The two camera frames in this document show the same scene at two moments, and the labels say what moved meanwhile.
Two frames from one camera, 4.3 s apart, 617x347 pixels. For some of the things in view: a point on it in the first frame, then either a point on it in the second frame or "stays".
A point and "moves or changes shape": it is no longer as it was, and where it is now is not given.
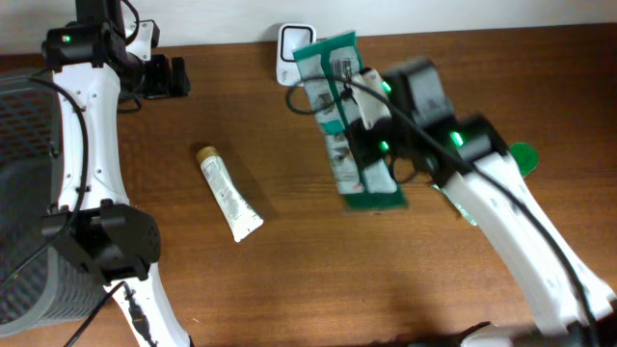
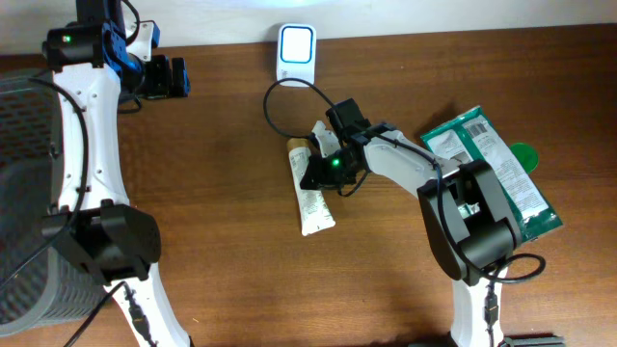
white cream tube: [240, 214] -> [314, 211]
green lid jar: [526, 156] stays
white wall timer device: [291, 36] stays
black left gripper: [178, 87] stays
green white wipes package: [327, 68] moves or changes shape
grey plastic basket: [40, 283] stays
